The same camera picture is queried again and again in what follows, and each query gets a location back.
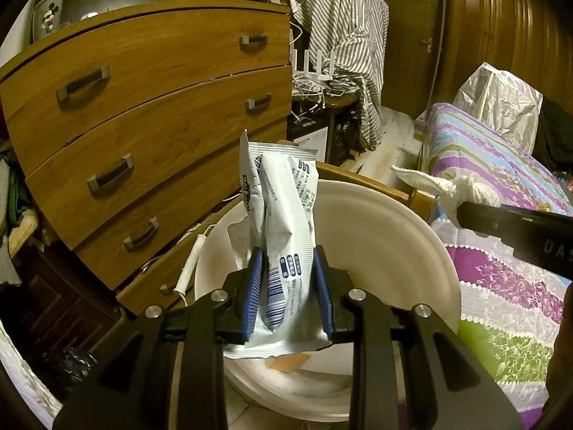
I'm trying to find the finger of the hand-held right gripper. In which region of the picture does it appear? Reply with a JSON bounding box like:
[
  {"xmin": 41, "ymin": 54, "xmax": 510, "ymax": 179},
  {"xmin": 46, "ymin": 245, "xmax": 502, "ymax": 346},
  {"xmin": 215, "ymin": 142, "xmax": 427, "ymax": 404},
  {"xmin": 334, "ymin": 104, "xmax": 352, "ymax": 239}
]
[{"xmin": 457, "ymin": 201, "xmax": 538, "ymax": 245}]

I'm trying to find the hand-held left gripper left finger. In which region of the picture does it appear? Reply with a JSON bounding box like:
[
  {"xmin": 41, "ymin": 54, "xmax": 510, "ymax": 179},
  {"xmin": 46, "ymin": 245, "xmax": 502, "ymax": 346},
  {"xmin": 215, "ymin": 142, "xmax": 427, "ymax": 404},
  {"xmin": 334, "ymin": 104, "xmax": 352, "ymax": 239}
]
[{"xmin": 51, "ymin": 246, "xmax": 265, "ymax": 430}]

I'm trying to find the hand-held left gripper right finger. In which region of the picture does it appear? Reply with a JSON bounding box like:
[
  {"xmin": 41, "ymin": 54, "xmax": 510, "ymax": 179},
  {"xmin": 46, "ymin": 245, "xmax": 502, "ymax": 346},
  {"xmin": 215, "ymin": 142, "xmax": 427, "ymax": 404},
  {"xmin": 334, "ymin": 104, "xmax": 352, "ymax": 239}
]
[{"xmin": 313, "ymin": 245, "xmax": 524, "ymax": 430}]

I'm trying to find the white cloth wad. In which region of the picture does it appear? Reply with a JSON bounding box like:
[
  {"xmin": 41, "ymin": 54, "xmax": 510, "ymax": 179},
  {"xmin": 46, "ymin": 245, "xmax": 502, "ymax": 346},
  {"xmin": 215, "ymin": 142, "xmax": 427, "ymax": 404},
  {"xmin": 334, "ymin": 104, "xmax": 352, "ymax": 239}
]
[{"xmin": 391, "ymin": 165, "xmax": 504, "ymax": 229}]

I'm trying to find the white plastic bucket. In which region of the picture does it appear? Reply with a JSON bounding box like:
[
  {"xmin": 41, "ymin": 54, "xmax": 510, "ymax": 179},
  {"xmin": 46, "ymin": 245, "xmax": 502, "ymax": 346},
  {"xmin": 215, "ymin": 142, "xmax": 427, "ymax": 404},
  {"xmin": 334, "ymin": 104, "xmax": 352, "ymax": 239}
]
[{"xmin": 193, "ymin": 179, "xmax": 462, "ymax": 422}]

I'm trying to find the white packet with blue print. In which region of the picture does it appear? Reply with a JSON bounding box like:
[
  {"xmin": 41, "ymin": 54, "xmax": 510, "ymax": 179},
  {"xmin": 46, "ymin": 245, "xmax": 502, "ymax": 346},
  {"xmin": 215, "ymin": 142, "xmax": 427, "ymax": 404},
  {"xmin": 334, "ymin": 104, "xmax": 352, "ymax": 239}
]
[{"xmin": 224, "ymin": 130, "xmax": 334, "ymax": 361}]

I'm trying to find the person's right forearm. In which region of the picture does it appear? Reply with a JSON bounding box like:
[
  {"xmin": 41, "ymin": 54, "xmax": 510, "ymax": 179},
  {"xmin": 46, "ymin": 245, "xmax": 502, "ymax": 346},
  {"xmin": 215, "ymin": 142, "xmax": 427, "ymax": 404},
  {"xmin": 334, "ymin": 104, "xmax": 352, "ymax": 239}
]
[{"xmin": 543, "ymin": 280, "xmax": 573, "ymax": 417}]

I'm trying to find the dark cloth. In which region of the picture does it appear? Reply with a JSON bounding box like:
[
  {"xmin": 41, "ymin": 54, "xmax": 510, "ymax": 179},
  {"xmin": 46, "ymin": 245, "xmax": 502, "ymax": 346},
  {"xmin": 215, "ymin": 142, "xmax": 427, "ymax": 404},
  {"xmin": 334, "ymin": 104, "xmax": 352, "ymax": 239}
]
[{"xmin": 533, "ymin": 96, "xmax": 573, "ymax": 175}]

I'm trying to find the crinkled white plastic cover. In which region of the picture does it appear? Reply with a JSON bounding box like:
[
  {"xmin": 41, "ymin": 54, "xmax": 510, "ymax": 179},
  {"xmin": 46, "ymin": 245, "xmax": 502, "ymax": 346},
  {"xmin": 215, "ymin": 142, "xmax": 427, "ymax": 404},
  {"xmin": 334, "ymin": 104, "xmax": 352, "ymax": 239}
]
[{"xmin": 452, "ymin": 62, "xmax": 543, "ymax": 153}]

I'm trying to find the black plastic bag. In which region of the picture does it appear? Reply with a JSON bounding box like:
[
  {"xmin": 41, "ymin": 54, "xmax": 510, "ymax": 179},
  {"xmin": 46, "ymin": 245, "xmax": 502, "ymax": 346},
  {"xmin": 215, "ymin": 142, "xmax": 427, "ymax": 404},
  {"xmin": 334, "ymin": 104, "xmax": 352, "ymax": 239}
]
[
  {"xmin": 329, "ymin": 119, "xmax": 363, "ymax": 162},
  {"xmin": 40, "ymin": 347, "xmax": 97, "ymax": 386}
]

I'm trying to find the black and white carton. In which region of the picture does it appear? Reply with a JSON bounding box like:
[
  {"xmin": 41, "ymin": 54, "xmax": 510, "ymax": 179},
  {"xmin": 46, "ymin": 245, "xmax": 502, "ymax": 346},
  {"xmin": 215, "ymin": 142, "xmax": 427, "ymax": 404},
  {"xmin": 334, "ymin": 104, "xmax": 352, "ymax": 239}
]
[{"xmin": 286, "ymin": 119, "xmax": 329, "ymax": 146}]

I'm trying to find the small dark wooden table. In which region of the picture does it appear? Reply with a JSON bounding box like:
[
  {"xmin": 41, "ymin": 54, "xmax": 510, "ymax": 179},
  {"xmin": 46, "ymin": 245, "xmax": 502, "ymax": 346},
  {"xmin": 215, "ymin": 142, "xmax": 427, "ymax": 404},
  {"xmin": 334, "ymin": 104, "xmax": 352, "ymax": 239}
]
[{"xmin": 291, "ymin": 90, "xmax": 361, "ymax": 162}]

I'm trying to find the narrow striped pale shirt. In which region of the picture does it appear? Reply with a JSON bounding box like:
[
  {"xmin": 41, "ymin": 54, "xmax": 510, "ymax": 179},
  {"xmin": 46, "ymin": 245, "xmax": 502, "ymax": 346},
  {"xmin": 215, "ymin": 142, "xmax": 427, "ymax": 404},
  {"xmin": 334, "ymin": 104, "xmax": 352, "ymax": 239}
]
[{"xmin": 358, "ymin": 0, "xmax": 391, "ymax": 144}]

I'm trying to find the dark wooden wardrobe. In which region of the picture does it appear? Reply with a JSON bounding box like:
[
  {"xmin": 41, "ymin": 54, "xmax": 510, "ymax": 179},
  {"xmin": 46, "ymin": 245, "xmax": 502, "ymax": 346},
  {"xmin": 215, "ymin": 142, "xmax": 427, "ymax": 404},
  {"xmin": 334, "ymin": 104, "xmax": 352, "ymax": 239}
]
[{"xmin": 441, "ymin": 0, "xmax": 573, "ymax": 113}]

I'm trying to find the dark wooden door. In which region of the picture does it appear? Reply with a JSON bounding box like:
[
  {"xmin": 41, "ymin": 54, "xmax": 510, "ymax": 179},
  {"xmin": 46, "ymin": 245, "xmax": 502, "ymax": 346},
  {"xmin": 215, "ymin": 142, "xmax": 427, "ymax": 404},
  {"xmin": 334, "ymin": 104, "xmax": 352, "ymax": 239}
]
[{"xmin": 365, "ymin": 0, "xmax": 448, "ymax": 119}]

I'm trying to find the wooden chest of drawers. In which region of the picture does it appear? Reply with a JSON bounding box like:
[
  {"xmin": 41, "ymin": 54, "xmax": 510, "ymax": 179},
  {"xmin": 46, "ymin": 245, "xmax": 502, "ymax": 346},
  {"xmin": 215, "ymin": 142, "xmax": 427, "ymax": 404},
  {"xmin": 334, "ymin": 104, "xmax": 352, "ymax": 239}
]
[{"xmin": 0, "ymin": 0, "xmax": 294, "ymax": 319}]

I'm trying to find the white router with antennas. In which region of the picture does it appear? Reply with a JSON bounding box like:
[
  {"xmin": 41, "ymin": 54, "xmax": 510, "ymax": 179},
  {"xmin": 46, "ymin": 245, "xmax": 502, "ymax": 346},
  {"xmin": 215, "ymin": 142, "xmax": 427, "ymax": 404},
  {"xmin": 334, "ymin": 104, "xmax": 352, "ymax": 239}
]
[{"xmin": 290, "ymin": 47, "xmax": 336, "ymax": 81}]

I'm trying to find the pile of clothes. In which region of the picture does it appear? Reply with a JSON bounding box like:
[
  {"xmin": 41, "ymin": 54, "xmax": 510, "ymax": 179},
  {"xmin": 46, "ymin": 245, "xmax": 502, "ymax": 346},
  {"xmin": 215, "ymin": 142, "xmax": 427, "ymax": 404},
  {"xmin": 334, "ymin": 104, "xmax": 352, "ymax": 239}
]
[{"xmin": 0, "ymin": 143, "xmax": 37, "ymax": 287}]

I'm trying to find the wide striped grey shirt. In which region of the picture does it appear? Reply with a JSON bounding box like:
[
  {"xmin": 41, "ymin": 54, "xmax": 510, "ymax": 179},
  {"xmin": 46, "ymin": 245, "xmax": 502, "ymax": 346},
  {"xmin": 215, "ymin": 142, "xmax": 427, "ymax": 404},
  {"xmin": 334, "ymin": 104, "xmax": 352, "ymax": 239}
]
[{"xmin": 276, "ymin": 0, "xmax": 374, "ymax": 148}]

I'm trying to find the grey cup with mouse print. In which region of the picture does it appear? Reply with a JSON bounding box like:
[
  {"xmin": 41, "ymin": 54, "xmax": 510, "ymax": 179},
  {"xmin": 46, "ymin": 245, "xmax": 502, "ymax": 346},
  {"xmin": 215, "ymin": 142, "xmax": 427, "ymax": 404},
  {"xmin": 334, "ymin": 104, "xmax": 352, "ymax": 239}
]
[{"xmin": 32, "ymin": 0, "xmax": 66, "ymax": 40}]

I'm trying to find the white cable with switch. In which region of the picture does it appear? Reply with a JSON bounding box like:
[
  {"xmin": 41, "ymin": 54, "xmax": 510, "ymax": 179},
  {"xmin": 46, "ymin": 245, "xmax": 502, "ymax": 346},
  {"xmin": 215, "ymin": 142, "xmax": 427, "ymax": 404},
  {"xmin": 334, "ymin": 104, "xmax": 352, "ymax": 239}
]
[{"xmin": 143, "ymin": 224, "xmax": 211, "ymax": 296}]

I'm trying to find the tangle of white cables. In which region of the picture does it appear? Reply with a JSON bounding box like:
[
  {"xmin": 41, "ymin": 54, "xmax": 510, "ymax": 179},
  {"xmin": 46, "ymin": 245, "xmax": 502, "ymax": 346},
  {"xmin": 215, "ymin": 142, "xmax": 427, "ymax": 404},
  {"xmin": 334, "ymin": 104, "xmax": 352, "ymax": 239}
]
[{"xmin": 291, "ymin": 76, "xmax": 359, "ymax": 113}]

